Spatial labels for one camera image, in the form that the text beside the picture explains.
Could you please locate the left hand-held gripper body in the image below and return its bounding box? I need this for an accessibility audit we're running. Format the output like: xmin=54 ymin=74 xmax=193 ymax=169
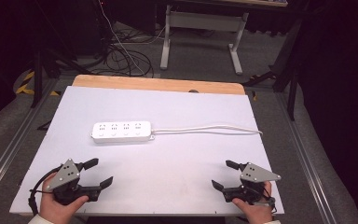
xmin=45 ymin=158 xmax=103 ymax=206

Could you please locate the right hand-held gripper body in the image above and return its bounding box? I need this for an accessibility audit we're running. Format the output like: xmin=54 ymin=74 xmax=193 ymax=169
xmin=222 ymin=161 xmax=282 ymax=206

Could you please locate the person's left hand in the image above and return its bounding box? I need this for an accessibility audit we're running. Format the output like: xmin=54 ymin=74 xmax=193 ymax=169
xmin=38 ymin=176 xmax=90 ymax=224

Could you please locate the person's right hand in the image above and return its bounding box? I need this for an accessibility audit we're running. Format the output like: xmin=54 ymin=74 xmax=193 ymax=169
xmin=231 ymin=180 xmax=274 ymax=224

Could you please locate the white power strip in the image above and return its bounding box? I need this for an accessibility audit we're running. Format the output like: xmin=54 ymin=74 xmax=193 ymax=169
xmin=90 ymin=120 xmax=156 ymax=145

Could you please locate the person's white left sleeve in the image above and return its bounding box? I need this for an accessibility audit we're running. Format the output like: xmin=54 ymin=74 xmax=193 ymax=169
xmin=27 ymin=214 xmax=56 ymax=224

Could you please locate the white board sheet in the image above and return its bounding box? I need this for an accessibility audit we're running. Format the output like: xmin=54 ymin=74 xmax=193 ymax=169
xmin=8 ymin=85 xmax=285 ymax=217

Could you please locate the black metal stand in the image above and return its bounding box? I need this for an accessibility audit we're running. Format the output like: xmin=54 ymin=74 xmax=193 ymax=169
xmin=241 ymin=18 xmax=306 ymax=121
xmin=31 ymin=0 xmax=91 ymax=108

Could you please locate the wooden table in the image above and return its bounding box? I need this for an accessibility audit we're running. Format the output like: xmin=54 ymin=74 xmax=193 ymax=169
xmin=72 ymin=74 xmax=246 ymax=96

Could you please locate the yellow and black floor tape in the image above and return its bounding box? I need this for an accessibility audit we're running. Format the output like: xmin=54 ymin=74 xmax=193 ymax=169
xmin=15 ymin=70 xmax=61 ymax=97

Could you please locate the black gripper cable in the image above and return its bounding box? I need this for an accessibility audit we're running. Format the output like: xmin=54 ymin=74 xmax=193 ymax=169
xmin=260 ymin=189 xmax=277 ymax=214
xmin=27 ymin=166 xmax=63 ymax=217

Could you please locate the white power strip cable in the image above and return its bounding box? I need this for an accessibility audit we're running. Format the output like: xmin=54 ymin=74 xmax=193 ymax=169
xmin=150 ymin=124 xmax=264 ymax=136

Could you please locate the aluminium floor rail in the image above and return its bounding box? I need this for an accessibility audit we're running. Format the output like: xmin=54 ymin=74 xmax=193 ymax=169
xmin=275 ymin=92 xmax=337 ymax=224
xmin=0 ymin=78 xmax=60 ymax=204

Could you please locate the tangle of black floor cables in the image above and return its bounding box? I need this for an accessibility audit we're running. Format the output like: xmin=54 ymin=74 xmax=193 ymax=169
xmin=88 ymin=27 xmax=155 ymax=77

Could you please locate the thin white floor cable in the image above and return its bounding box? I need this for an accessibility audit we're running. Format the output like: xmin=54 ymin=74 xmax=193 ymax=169
xmin=97 ymin=0 xmax=166 ymax=77

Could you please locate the white metal desk frame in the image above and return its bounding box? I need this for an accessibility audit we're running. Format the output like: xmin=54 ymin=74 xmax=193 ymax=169
xmin=159 ymin=0 xmax=288 ymax=76

